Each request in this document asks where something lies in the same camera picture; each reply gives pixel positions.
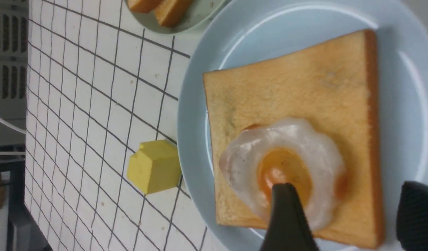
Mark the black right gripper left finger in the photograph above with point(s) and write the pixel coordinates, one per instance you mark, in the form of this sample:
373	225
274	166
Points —
288	228

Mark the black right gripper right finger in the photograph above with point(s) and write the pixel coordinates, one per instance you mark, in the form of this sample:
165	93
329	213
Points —
412	217

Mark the fried egg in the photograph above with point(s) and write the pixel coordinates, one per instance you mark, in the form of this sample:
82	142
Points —
287	151

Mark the yellow cube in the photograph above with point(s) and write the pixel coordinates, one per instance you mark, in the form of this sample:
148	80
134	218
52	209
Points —
155	167

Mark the light blue plate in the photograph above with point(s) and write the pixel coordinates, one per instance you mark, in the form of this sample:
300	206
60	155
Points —
247	31

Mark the pale green plate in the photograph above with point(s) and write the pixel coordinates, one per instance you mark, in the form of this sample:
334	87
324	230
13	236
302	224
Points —
196	18

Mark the white grid tablecloth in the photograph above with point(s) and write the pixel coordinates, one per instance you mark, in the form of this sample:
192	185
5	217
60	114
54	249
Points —
98	85

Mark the white slatted crate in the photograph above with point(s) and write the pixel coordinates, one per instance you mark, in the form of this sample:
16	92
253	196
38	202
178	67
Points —
14	17

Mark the dark metal frame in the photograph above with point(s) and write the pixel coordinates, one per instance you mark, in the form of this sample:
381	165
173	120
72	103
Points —
18	230

